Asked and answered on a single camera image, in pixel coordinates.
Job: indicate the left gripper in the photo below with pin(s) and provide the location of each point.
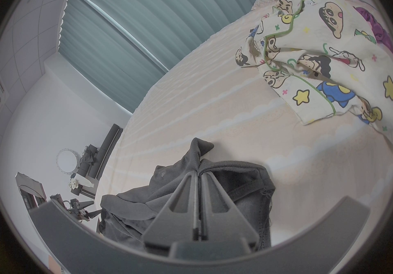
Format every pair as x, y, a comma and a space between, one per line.
73, 210

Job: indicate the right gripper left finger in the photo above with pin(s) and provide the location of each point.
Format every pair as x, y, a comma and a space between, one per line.
172, 226

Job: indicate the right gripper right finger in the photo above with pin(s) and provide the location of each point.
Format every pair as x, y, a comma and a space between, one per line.
224, 226

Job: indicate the black T-shirt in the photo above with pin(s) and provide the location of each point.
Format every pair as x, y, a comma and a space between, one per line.
239, 187

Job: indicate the black small table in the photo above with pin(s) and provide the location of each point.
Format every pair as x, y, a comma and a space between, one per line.
87, 192

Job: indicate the white cloth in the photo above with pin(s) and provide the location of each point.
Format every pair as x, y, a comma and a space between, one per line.
81, 181

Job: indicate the round white mirror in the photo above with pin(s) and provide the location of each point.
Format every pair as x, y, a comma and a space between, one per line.
67, 160

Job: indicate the dark grey garment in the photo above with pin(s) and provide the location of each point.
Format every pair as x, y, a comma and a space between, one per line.
89, 154

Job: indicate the black chest of drawers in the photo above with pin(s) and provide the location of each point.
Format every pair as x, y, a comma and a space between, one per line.
104, 150

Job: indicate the bed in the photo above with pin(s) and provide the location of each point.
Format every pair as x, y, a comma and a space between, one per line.
199, 113

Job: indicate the white printed pyjama top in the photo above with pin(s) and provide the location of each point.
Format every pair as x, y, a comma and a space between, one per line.
322, 76

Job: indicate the purple garment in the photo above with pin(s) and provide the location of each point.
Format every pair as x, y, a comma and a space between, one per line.
374, 24

